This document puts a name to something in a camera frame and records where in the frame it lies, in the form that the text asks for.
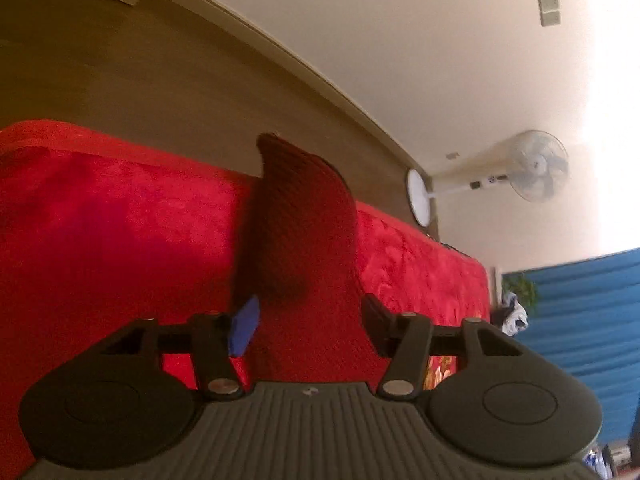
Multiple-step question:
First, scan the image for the red floral blanket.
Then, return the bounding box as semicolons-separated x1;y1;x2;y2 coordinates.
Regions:
0;119;492;480

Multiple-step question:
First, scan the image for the pile of clothes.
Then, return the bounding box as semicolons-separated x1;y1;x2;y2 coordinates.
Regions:
492;292;530;337

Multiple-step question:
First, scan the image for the blue curtain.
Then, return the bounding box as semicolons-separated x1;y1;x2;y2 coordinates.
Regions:
502;247;640;442

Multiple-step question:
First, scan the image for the green potted plant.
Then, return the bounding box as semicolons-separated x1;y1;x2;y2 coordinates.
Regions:
502;272;539;317

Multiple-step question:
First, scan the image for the white standing fan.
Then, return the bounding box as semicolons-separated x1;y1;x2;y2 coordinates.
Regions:
405;129;571;227

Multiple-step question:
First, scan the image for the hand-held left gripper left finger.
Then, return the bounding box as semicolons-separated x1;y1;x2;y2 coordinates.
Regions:
100;295;262;402

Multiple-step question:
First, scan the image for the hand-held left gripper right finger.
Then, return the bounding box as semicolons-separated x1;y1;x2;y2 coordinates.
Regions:
361;293;524;403

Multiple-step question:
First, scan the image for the dark red knitted garment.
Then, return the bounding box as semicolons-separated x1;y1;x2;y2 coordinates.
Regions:
234;132;402;386

